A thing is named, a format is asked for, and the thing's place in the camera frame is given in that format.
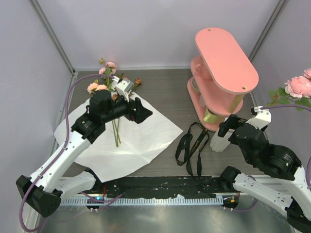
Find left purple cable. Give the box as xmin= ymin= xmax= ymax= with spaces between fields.
xmin=18 ymin=74 xmax=123 ymax=231

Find white wrapping paper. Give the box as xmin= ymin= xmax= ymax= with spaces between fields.
xmin=53 ymin=94 xmax=184 ymax=183

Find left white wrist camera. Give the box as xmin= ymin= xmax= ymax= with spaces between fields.
xmin=112 ymin=76 xmax=134 ymax=102

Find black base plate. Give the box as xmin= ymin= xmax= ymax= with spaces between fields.
xmin=104 ymin=176 xmax=225 ymax=199

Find pink rose bouquet flowers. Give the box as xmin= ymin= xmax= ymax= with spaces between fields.
xmin=86 ymin=58 xmax=143 ymax=148

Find white slotted cable duct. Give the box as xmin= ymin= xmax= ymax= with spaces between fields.
xmin=61 ymin=195 xmax=224 ymax=207

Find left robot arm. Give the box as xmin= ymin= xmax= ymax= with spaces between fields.
xmin=16 ymin=90 xmax=152 ymax=217

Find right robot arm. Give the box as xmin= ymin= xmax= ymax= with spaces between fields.
xmin=217 ymin=115 xmax=311 ymax=233

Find pink cup on shelf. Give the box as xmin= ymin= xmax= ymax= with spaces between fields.
xmin=195 ymin=63 xmax=207 ymax=77

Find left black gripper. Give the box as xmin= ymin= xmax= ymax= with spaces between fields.
xmin=102 ymin=91 xmax=153 ymax=124

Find pink three-tier shelf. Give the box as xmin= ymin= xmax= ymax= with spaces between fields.
xmin=187 ymin=28 xmax=259 ymax=132

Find pink rose flower stem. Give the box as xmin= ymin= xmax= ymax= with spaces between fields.
xmin=267 ymin=68 xmax=311 ymax=108

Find white ribbed vase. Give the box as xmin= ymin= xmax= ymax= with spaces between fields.
xmin=210 ymin=122 xmax=233 ymax=152

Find yellow-green mug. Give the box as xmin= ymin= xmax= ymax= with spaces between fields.
xmin=203 ymin=108 xmax=224 ymax=124

